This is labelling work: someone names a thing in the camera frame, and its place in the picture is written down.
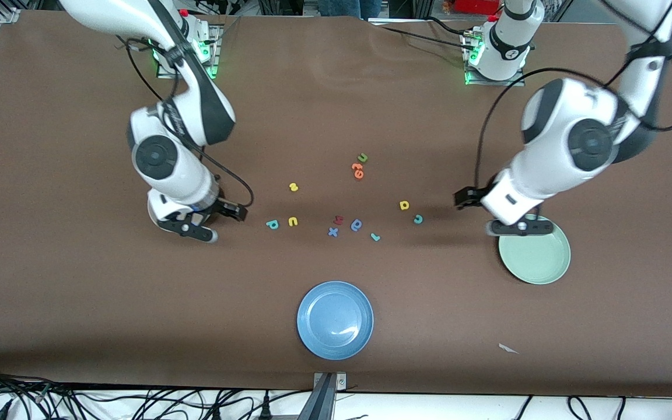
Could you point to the person in blue jeans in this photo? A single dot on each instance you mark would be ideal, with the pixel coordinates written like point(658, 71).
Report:
point(347, 6)

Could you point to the blue round plate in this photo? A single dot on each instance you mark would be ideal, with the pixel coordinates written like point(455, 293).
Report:
point(335, 320)

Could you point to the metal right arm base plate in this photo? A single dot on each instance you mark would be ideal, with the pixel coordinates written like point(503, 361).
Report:
point(214, 58)

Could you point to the white paper scrap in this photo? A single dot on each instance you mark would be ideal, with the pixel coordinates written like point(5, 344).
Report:
point(508, 349)

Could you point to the red box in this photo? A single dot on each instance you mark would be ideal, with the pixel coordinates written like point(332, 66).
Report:
point(476, 6)

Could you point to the metal table bracket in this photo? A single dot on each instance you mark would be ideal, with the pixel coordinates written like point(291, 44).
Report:
point(328, 402)

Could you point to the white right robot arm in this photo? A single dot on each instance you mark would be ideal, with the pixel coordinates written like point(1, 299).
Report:
point(184, 175)

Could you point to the brown table cover sheet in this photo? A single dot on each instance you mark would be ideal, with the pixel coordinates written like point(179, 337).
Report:
point(79, 291)

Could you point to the black power plug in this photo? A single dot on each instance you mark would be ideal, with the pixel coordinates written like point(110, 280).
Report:
point(265, 410)
point(216, 413)

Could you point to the green round plate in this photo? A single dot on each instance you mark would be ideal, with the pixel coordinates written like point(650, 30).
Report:
point(537, 259)

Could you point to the teal foam letter p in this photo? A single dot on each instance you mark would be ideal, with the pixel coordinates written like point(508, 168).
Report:
point(272, 224)

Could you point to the blue foam letter a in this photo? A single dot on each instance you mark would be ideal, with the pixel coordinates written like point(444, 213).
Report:
point(357, 225)

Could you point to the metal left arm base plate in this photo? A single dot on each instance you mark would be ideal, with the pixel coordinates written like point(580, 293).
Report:
point(499, 83)

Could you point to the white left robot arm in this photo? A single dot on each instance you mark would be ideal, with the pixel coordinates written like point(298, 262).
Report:
point(563, 116)

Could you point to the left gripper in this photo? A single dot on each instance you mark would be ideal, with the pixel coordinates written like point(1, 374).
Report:
point(468, 196)

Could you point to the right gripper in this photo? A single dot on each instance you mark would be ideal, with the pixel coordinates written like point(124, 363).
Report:
point(226, 209)

